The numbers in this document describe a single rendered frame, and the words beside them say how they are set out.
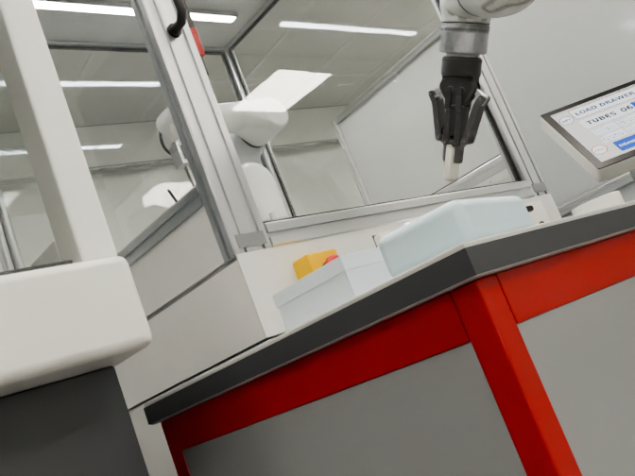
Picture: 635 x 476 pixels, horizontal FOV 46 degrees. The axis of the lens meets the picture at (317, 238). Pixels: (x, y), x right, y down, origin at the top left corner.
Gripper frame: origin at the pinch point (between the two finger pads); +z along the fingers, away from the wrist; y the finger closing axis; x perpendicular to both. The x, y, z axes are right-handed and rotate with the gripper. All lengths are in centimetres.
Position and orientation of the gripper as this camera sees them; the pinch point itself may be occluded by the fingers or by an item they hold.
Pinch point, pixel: (452, 162)
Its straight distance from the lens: 148.7
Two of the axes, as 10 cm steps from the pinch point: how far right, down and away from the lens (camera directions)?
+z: -0.5, 9.7, 2.5
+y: -7.0, -2.1, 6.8
